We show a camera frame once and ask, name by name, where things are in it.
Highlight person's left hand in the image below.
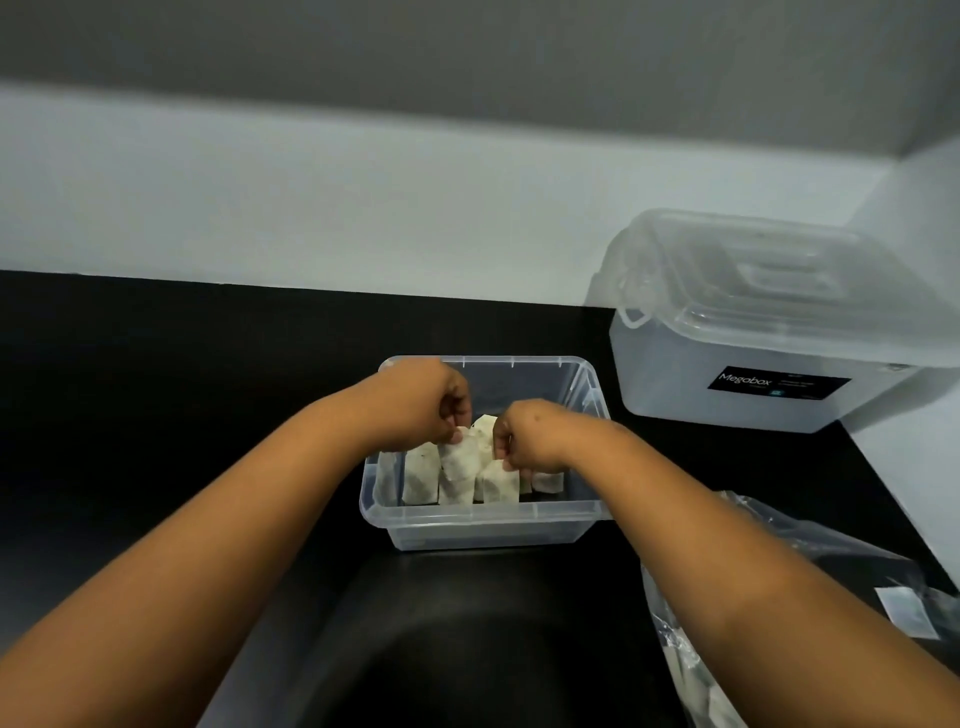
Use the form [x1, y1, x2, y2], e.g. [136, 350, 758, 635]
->
[374, 358, 474, 451]

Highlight person's right hand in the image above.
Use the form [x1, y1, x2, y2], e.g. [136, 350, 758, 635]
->
[491, 398, 613, 475]

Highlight group of white paper pouches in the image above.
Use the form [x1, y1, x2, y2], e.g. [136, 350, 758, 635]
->
[374, 414, 565, 506]

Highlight small clear bin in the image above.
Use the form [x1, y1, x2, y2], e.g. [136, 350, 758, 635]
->
[358, 355, 613, 553]

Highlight large translucent storage container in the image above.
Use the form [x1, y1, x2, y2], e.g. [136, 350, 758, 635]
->
[608, 307, 913, 435]

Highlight white blocks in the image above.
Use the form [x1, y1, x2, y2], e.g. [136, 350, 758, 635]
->
[663, 644, 744, 728]

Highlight translucent lid with handle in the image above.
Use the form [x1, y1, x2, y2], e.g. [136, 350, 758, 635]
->
[584, 208, 960, 369]

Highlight clear plastic bag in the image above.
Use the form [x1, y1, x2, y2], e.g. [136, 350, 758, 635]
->
[641, 491, 960, 728]

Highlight person's right forearm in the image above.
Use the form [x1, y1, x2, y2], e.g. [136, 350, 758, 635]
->
[577, 423, 960, 728]

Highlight person's left forearm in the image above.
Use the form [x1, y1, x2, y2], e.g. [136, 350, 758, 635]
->
[0, 389, 406, 728]

